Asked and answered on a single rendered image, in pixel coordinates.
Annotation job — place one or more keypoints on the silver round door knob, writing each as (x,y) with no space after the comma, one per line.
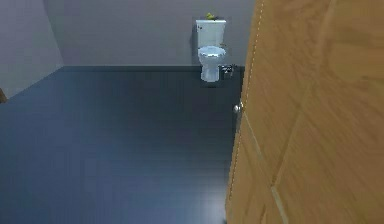
(237,108)

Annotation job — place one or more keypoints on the wooden room door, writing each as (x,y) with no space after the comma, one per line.
(313,126)

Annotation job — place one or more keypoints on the brown wooden furniture corner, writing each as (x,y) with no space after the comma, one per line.
(2,96)

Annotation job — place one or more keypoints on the white toilet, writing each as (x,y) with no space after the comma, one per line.
(211,40)

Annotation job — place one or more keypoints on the yellow green small object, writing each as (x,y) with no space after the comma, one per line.
(210,16)

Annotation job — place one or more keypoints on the black small bin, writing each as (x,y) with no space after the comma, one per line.
(228,70)

